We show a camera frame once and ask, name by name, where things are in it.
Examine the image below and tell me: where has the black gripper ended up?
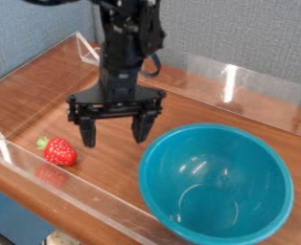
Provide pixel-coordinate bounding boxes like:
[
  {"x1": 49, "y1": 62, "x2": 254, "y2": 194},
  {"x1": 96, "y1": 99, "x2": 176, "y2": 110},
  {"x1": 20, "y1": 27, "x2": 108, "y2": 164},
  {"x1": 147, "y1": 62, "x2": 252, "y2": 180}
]
[{"x1": 68, "y1": 69, "x2": 165, "y2": 148}]

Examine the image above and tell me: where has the red toy strawberry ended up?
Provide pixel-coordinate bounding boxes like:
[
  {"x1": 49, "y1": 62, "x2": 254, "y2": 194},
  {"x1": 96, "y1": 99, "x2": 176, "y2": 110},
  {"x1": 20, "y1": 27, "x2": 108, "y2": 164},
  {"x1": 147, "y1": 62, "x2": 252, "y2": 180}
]
[{"x1": 37, "y1": 137, "x2": 77, "y2": 166}]

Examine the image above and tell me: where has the blue plastic bowl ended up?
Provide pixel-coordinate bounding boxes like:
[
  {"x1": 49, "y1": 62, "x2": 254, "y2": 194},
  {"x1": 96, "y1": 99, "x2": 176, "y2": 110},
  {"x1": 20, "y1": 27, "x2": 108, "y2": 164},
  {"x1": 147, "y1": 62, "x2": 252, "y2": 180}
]
[{"x1": 139, "y1": 123, "x2": 294, "y2": 245}]

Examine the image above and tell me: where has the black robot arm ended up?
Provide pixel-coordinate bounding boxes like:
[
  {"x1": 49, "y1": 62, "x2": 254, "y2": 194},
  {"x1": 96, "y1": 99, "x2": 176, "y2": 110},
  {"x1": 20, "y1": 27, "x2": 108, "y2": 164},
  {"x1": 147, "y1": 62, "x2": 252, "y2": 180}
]
[{"x1": 68, "y1": 0, "x2": 165, "y2": 147}]

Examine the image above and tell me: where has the clear acrylic front barrier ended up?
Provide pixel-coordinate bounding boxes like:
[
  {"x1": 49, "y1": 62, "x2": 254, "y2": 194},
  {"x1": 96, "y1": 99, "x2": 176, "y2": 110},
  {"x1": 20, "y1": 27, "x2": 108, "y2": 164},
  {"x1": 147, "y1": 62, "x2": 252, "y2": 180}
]
[{"x1": 0, "y1": 131, "x2": 193, "y2": 245}]

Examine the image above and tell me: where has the clear acrylic barrier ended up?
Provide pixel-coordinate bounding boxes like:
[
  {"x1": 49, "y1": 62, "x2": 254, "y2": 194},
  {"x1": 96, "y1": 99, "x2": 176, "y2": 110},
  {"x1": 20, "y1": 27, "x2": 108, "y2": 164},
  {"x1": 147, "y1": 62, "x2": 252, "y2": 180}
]
[
  {"x1": 141, "y1": 53, "x2": 301, "y2": 136},
  {"x1": 0, "y1": 131, "x2": 193, "y2": 245}
]

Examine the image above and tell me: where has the clear acrylic back barrier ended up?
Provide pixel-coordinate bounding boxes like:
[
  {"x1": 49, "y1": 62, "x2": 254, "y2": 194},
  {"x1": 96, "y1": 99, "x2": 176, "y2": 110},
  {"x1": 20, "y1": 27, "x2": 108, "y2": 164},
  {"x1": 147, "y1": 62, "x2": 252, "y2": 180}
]
[{"x1": 141, "y1": 53, "x2": 301, "y2": 136}]

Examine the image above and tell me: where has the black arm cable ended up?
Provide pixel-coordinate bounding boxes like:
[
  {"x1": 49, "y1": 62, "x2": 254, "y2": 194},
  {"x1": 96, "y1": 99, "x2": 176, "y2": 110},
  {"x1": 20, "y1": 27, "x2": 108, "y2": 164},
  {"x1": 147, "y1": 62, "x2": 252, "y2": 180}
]
[{"x1": 139, "y1": 52, "x2": 163, "y2": 78}]

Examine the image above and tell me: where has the clear acrylic corner bracket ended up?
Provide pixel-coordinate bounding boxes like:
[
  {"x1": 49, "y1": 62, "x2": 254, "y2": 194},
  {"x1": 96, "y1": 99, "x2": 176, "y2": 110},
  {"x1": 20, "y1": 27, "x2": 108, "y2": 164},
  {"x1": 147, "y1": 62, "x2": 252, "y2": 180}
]
[{"x1": 74, "y1": 33, "x2": 100, "y2": 66}]

